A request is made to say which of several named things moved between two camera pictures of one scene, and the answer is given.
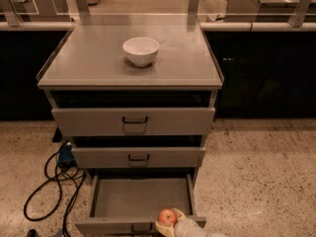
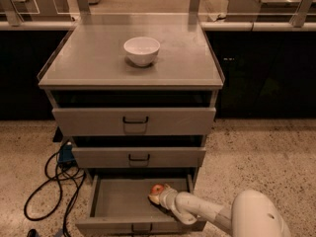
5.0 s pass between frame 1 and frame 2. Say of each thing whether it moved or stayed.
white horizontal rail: stayed
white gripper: moved
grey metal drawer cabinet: stayed
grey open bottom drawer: stayed
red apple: moved
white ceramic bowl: stayed
